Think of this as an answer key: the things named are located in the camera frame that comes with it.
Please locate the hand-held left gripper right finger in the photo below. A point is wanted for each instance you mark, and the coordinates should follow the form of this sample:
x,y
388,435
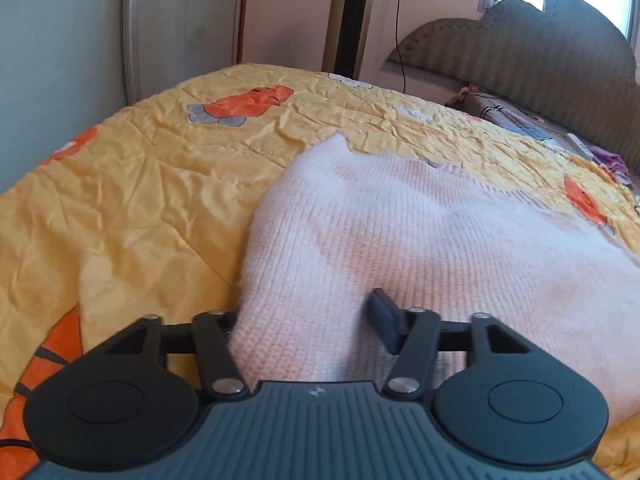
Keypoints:
x,y
387,317

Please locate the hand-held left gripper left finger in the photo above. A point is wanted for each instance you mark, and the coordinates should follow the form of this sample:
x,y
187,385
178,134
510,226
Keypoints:
x,y
212,340

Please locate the pink knitted sweater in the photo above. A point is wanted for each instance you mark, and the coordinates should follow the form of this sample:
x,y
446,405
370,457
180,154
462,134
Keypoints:
x,y
425,230

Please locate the yellow printed quilt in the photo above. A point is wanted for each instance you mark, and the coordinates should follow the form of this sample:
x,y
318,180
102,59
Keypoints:
x,y
150,185

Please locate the white remote control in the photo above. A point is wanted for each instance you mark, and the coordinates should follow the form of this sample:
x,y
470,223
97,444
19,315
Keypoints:
x,y
580,147

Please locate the purple cloth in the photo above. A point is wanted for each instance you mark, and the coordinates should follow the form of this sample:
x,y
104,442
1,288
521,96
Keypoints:
x,y
610,160

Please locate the grey padded headboard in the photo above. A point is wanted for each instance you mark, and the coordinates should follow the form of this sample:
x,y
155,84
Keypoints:
x,y
525,60

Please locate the gold tower air conditioner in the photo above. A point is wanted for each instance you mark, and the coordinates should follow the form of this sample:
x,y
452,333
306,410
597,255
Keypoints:
x,y
355,20

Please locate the white wardrobe with flower decals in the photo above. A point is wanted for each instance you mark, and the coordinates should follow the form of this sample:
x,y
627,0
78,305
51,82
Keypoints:
x,y
185,35

